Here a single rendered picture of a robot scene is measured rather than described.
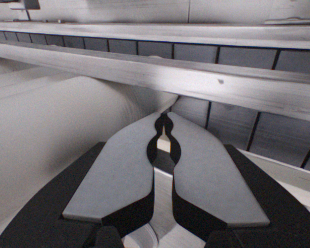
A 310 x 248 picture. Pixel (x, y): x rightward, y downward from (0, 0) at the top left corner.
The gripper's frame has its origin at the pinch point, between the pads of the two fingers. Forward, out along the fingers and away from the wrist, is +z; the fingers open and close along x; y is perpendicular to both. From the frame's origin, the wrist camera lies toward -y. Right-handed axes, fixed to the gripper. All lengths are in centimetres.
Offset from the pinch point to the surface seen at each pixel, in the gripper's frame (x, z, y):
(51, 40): -14.9, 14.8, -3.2
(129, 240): -5.1, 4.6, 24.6
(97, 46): -7.4, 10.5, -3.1
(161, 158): -0.2, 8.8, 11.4
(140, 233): -3.6, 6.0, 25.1
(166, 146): 0.3, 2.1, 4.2
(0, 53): -13.6, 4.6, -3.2
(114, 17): -6.4, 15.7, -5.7
